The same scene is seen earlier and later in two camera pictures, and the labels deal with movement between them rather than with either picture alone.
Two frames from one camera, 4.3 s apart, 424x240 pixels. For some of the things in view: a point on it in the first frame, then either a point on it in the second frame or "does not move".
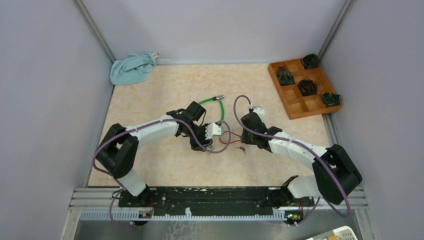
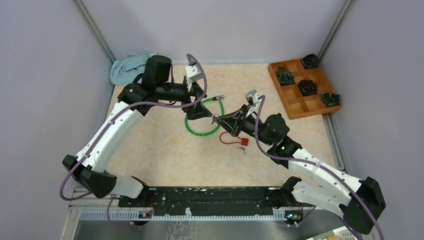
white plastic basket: [344, 233] does not move
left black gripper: [203, 141] to [197, 111]
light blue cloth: [134, 69] does not move
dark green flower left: [284, 77] does not move
